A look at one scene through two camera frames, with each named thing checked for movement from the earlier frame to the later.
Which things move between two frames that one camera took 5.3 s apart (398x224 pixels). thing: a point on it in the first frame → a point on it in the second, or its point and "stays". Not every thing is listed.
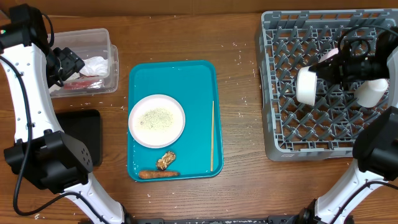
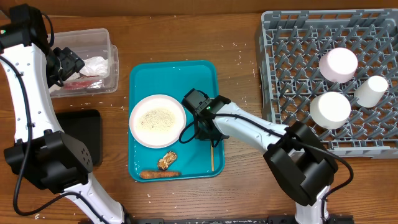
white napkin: [95, 65] stays
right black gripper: [336, 70] → [201, 135]
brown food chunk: [168, 158] stays
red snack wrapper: [83, 84] stays
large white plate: [156, 121] stays
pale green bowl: [306, 84] → [330, 110]
